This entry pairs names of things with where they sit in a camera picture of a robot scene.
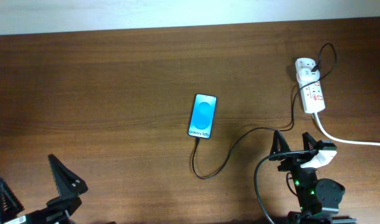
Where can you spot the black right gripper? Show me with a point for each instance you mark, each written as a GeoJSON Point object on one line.
{"type": "Point", "coordinates": [295, 160]}

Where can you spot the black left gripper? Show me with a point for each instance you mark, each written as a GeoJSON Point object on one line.
{"type": "Point", "coordinates": [68, 187]}

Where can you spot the blue Galaxy smartphone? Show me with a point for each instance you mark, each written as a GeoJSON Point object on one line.
{"type": "Point", "coordinates": [202, 116]}

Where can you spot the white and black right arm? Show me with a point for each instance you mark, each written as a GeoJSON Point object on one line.
{"type": "Point", "coordinates": [318, 199]}

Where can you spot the white charger plug adapter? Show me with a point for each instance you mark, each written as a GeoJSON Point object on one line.
{"type": "Point", "coordinates": [305, 75]}

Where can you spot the white power strip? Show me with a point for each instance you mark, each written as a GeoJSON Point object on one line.
{"type": "Point", "coordinates": [311, 93]}

